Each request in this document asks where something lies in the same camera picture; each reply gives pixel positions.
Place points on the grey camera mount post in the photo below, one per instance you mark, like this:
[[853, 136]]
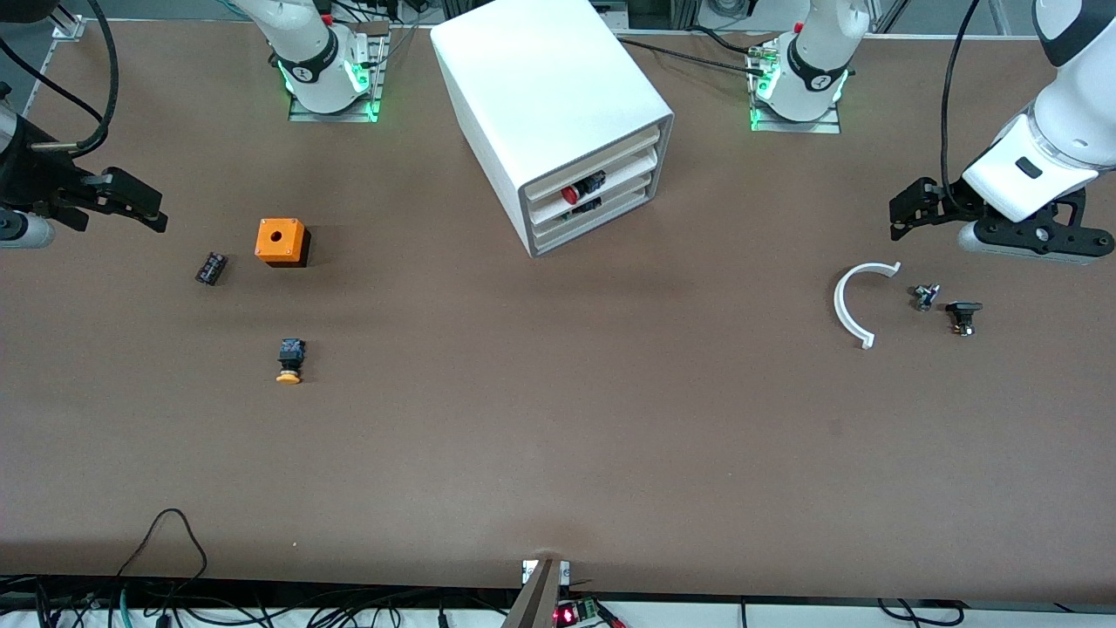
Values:
[[536, 602]]

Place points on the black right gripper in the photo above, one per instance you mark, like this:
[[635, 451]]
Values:
[[33, 177]]

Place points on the white drawer cabinet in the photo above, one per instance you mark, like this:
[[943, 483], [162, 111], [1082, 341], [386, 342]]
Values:
[[540, 78]]

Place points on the aluminium frame profile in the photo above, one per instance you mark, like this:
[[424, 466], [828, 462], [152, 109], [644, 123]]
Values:
[[70, 26]]

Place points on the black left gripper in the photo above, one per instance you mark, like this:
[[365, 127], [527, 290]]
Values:
[[949, 198]]

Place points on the green circuit board red LED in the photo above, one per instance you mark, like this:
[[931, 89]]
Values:
[[567, 615]]

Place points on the white plastic drawer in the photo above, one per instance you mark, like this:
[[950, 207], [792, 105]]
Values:
[[602, 155], [615, 212], [629, 179]]

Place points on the small metal toggle component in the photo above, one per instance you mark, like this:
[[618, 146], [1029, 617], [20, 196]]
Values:
[[925, 296]]

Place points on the small black switch component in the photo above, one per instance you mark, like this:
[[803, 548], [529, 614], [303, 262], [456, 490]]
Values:
[[963, 312]]

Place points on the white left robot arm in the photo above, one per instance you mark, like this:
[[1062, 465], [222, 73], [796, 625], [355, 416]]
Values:
[[1072, 122]]

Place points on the white curved plastic arc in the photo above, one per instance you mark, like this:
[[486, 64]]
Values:
[[841, 305]]

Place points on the red push button switch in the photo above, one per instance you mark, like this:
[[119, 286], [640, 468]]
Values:
[[582, 188]]

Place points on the small black connector block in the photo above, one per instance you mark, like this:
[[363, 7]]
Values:
[[211, 268]]

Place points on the yellow push button switch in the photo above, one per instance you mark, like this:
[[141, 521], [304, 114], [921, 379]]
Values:
[[290, 358]]

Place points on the orange button enclosure box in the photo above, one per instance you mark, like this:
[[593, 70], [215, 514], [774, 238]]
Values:
[[277, 237]]

